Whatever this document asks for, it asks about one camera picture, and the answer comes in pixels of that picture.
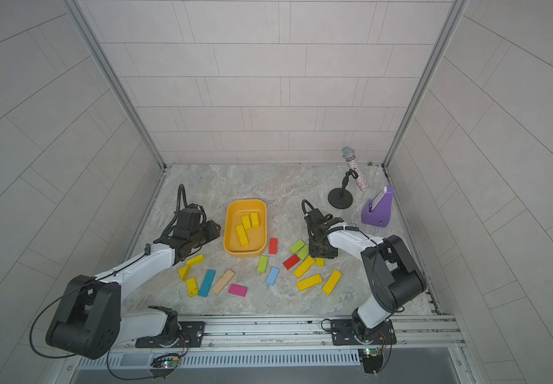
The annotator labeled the left circuit board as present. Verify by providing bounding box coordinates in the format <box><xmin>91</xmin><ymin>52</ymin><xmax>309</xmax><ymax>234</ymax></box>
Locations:
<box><xmin>151</xmin><ymin>353</ymin><xmax>180</xmax><ymax>370</ymax></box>

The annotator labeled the tan wooden block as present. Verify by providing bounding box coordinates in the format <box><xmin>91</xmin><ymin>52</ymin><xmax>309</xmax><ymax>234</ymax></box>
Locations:
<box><xmin>212</xmin><ymin>269</ymin><xmax>235</xmax><ymax>295</ymax></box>

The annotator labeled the right circuit board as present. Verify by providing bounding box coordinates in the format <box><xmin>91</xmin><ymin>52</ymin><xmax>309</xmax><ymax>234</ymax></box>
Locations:
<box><xmin>358</xmin><ymin>347</ymin><xmax>385</xmax><ymax>374</ymax></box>

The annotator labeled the light green block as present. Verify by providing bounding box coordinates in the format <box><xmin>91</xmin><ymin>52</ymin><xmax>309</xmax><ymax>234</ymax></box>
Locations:
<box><xmin>296</xmin><ymin>245</ymin><xmax>309</xmax><ymax>261</ymax></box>
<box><xmin>289</xmin><ymin>240</ymin><xmax>305</xmax><ymax>254</ymax></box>

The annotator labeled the yellow block top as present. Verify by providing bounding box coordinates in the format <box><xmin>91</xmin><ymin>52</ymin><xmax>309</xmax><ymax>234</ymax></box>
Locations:
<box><xmin>250</xmin><ymin>212</ymin><xmax>260</xmax><ymax>228</ymax></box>

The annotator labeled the aluminium mounting rail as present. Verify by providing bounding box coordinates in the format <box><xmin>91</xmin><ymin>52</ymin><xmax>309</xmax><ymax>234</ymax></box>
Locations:
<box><xmin>113</xmin><ymin>316</ymin><xmax>463</xmax><ymax>350</ymax></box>

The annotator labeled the circuit board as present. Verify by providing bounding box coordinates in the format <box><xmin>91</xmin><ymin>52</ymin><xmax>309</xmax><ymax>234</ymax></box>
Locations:
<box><xmin>151</xmin><ymin>353</ymin><xmax>180</xmax><ymax>370</ymax></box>
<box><xmin>358</xmin><ymin>347</ymin><xmax>385</xmax><ymax>374</ymax></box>

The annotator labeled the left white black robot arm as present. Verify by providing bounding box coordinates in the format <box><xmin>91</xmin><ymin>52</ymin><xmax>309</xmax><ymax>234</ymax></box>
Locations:
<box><xmin>45</xmin><ymin>204</ymin><xmax>221</xmax><ymax>359</ymax></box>

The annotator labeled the red block by tray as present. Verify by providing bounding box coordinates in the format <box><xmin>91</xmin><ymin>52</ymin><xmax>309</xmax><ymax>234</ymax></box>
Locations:
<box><xmin>268</xmin><ymin>238</ymin><xmax>278</xmax><ymax>254</ymax></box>

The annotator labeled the teal block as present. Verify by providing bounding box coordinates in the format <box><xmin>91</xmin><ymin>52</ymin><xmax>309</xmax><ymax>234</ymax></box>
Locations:
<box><xmin>198</xmin><ymin>270</ymin><xmax>216</xmax><ymax>298</ymax></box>

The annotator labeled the glitter microphone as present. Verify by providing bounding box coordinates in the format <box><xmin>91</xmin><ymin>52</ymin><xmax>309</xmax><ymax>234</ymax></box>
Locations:
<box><xmin>341</xmin><ymin>147</ymin><xmax>369</xmax><ymax>192</ymax></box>

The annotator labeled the purple phone holder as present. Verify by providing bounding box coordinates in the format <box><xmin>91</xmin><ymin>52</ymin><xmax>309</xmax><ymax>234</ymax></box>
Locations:
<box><xmin>360</xmin><ymin>186</ymin><xmax>394</xmax><ymax>228</ymax></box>

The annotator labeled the yellow plastic tray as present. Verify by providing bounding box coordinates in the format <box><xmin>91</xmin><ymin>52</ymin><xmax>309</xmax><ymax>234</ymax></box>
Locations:
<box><xmin>224</xmin><ymin>199</ymin><xmax>268</xmax><ymax>258</ymax></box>

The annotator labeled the yellow block diagonal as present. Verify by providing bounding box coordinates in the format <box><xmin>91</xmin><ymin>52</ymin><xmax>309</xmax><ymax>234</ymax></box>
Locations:
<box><xmin>294</xmin><ymin>256</ymin><xmax>315</xmax><ymax>279</ymax></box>

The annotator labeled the black microphone stand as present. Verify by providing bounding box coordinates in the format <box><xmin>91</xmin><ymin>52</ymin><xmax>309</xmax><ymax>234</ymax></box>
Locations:
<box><xmin>328</xmin><ymin>170</ymin><xmax>359</xmax><ymax>210</ymax></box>

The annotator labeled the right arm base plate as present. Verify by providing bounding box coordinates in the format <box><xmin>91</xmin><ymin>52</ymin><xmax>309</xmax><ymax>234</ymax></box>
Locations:
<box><xmin>322</xmin><ymin>318</ymin><xmax>397</xmax><ymax>347</ymax></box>

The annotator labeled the green block centre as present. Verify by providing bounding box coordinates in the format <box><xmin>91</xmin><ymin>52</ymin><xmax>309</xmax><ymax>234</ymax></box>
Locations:
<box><xmin>257</xmin><ymin>255</ymin><xmax>268</xmax><ymax>274</ymax></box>

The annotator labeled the left black cable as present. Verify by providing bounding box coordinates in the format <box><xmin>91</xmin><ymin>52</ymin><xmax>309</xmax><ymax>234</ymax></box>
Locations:
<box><xmin>105</xmin><ymin>347</ymin><xmax>162</xmax><ymax>382</ymax></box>

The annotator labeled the white smartphone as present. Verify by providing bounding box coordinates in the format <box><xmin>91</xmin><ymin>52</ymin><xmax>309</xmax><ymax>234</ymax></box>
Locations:
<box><xmin>369</xmin><ymin>187</ymin><xmax>388</xmax><ymax>211</ymax></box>

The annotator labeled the light blue block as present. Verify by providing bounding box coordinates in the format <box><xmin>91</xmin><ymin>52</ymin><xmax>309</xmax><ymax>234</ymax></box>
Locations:
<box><xmin>267</xmin><ymin>267</ymin><xmax>280</xmax><ymax>286</ymax></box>

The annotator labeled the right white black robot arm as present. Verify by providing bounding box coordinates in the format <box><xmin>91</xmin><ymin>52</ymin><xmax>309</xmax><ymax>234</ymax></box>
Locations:
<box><xmin>303</xmin><ymin>207</ymin><xmax>428</xmax><ymax>334</ymax></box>

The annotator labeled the yellow block small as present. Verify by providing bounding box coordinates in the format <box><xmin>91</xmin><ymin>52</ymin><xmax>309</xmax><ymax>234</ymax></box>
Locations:
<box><xmin>178</xmin><ymin>264</ymin><xmax>192</xmax><ymax>281</ymax></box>

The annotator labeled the magenta block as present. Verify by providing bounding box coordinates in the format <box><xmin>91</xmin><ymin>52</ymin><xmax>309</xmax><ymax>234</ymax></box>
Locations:
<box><xmin>228</xmin><ymin>284</ymin><xmax>248</xmax><ymax>297</ymax></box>

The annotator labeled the red block right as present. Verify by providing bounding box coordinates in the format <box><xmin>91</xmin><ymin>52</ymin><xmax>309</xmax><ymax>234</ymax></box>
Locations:
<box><xmin>283</xmin><ymin>254</ymin><xmax>300</xmax><ymax>270</ymax></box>

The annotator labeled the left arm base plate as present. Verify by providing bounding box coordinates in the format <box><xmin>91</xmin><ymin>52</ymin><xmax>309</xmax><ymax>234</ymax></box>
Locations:
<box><xmin>135</xmin><ymin>322</ymin><xmax>205</xmax><ymax>349</ymax></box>

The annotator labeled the light green block upper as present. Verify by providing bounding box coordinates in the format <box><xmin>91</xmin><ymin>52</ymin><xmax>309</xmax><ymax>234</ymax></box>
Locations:
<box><xmin>289</xmin><ymin>240</ymin><xmax>305</xmax><ymax>254</ymax></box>

